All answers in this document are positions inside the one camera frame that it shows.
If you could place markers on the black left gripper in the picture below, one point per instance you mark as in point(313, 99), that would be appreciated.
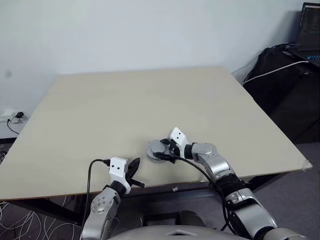
point(128, 176)

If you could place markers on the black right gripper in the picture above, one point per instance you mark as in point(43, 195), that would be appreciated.
point(173, 151)

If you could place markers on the grey motor cover plate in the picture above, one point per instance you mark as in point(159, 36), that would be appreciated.
point(156, 147)

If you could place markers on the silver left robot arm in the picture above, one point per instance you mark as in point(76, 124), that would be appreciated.
point(100, 202)

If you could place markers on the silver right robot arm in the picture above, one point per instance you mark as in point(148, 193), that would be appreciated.
point(217, 165)

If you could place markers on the small white clip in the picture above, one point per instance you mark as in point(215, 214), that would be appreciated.
point(174, 189)

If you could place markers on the silver robot torso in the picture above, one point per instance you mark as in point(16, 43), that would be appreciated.
point(172, 232)

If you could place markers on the black power adapter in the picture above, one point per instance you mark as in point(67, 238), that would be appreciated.
point(19, 115)

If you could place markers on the black equipment case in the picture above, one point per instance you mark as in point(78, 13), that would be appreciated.
point(287, 100)

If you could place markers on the clear tape piece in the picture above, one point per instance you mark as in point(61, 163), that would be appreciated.
point(307, 165)

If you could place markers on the black laptop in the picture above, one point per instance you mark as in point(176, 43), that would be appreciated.
point(310, 27)

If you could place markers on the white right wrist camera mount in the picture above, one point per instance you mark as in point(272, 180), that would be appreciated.
point(178, 135)

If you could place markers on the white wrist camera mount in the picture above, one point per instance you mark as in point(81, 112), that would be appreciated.
point(178, 135)
point(117, 167)

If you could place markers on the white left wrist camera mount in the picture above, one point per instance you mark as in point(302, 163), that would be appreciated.
point(117, 167)

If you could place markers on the white wall socket strip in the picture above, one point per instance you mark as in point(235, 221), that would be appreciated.
point(6, 115)

